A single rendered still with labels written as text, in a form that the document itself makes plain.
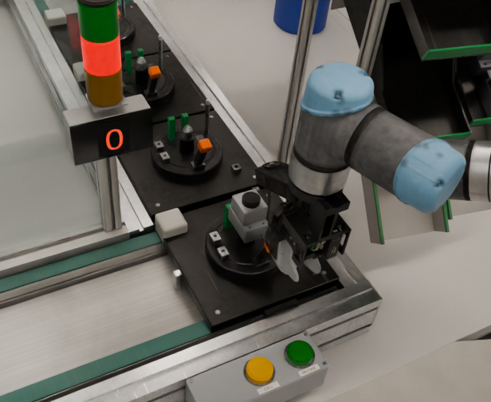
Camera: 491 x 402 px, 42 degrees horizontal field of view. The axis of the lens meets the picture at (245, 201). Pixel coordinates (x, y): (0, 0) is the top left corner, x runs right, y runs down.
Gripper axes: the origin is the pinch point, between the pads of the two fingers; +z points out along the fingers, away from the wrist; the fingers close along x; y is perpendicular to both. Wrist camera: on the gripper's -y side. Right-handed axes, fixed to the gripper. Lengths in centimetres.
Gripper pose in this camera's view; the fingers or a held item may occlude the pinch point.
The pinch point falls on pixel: (286, 263)
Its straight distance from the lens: 96.7
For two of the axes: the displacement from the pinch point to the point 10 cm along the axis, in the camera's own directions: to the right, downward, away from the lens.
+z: -1.0, 6.9, 7.2
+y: 4.6, 6.7, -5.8
